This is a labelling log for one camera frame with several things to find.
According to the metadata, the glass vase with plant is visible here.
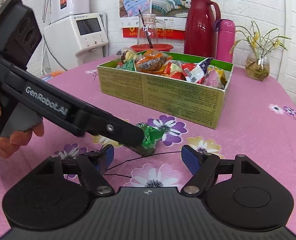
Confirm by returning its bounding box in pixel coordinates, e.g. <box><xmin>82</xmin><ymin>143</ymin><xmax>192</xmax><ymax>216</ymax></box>
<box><xmin>229</xmin><ymin>20</ymin><xmax>291</xmax><ymax>81</ymax></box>

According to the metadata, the red white chocolate ball packet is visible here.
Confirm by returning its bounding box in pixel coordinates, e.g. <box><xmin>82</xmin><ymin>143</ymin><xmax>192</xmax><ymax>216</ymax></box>
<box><xmin>181</xmin><ymin>57</ymin><xmax>213</xmax><ymax>85</ymax></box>

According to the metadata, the pink lemon snack bag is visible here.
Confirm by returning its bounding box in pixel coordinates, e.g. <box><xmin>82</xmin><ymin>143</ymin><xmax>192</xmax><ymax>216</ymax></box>
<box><xmin>202</xmin><ymin>65</ymin><xmax>227</xmax><ymax>89</ymax></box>

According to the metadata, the dark red thermos jug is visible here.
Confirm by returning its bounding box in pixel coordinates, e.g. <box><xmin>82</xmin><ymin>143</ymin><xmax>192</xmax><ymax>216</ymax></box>
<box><xmin>184</xmin><ymin>0</ymin><xmax>221</xmax><ymax>57</ymax></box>

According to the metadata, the pink floral tablecloth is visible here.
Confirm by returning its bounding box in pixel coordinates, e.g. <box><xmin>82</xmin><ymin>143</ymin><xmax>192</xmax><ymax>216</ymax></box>
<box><xmin>0</xmin><ymin>59</ymin><xmax>296</xmax><ymax>236</ymax></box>

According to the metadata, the bedding wall calendar poster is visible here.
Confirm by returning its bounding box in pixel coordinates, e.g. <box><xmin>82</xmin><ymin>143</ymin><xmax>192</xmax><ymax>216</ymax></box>
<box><xmin>119</xmin><ymin>0</ymin><xmax>191</xmax><ymax>40</ymax></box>

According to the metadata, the black camera module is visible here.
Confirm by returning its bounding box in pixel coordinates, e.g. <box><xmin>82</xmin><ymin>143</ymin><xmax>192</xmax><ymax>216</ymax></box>
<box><xmin>0</xmin><ymin>0</ymin><xmax>42</xmax><ymax>70</ymax></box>

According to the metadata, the green cardboard box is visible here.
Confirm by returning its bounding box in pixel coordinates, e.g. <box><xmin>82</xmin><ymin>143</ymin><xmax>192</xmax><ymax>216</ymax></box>
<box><xmin>97</xmin><ymin>60</ymin><xmax>229</xmax><ymax>129</ymax></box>

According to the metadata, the brown label clear snack bag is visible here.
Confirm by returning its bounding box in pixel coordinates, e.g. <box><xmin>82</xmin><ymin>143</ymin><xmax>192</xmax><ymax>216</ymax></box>
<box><xmin>116</xmin><ymin>48</ymin><xmax>138</xmax><ymax>64</ymax></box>

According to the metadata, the pink thermos bottle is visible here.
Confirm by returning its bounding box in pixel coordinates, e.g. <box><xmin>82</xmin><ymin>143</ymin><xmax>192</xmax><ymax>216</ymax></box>
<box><xmin>214</xmin><ymin>19</ymin><xmax>236</xmax><ymax>63</ymax></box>

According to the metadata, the white water dispenser machine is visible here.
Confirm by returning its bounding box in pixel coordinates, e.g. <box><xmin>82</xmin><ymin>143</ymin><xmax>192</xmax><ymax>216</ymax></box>
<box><xmin>43</xmin><ymin>12</ymin><xmax>108</xmax><ymax>72</ymax></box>

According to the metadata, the black stirring stick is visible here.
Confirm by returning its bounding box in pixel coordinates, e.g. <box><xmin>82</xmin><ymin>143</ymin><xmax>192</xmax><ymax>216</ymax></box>
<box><xmin>139</xmin><ymin>10</ymin><xmax>153</xmax><ymax>49</ymax></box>

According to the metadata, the person's left hand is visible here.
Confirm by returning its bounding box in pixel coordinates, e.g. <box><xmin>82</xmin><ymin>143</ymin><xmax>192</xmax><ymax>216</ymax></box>
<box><xmin>0</xmin><ymin>87</ymin><xmax>45</xmax><ymax>159</ymax></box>

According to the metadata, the orange plastic stool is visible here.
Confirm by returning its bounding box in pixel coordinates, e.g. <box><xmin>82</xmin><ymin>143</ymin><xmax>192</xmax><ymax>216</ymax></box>
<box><xmin>41</xmin><ymin>71</ymin><xmax>63</xmax><ymax>82</ymax></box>

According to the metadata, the red fried snack bag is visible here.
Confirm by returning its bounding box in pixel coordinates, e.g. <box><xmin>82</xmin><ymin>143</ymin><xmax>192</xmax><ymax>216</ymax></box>
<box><xmin>161</xmin><ymin>61</ymin><xmax>185</xmax><ymax>80</ymax></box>

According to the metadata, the clear orange pastry packet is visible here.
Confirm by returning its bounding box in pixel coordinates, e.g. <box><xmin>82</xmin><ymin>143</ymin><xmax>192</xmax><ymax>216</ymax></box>
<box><xmin>135</xmin><ymin>49</ymin><xmax>172</xmax><ymax>72</ymax></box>

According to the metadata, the red plastic basin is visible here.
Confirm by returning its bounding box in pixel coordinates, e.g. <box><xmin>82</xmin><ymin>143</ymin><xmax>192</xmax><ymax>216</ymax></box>
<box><xmin>131</xmin><ymin>44</ymin><xmax>173</xmax><ymax>53</ymax></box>

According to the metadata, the small green snack packet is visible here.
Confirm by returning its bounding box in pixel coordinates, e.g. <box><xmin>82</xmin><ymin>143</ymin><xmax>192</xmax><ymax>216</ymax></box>
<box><xmin>116</xmin><ymin>59</ymin><xmax>137</xmax><ymax>72</ymax></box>

